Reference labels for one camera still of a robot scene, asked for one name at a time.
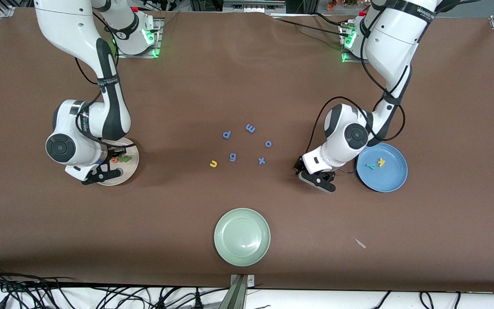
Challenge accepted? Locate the black floor cable tangle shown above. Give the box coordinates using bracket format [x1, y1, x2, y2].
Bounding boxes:
[0, 264, 230, 309]

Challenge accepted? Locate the silver equipment box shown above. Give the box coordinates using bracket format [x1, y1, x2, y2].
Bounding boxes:
[223, 0, 286, 12]

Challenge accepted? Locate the metal camera post bracket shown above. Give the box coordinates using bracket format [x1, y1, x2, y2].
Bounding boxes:
[229, 274, 256, 309]

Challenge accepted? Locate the beige brown plate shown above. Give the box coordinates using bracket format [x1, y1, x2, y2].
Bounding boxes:
[98, 137, 140, 186]

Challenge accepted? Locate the brown table cover sheet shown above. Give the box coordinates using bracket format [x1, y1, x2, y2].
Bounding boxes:
[0, 6, 494, 292]

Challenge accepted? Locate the black base cable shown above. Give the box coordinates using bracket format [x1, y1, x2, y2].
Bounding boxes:
[271, 15, 348, 38]

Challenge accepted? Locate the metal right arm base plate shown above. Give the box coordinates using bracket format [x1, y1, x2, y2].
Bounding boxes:
[115, 17, 162, 59]

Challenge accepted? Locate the blue plate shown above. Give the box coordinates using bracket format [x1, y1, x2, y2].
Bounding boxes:
[355, 142, 408, 193]

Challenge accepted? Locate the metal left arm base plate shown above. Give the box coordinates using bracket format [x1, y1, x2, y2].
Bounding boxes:
[340, 24, 372, 64]

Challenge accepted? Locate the pale green plate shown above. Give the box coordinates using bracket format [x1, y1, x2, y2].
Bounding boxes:
[214, 208, 271, 267]

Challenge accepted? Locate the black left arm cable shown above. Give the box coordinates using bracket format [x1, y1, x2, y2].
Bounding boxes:
[305, 17, 406, 155]

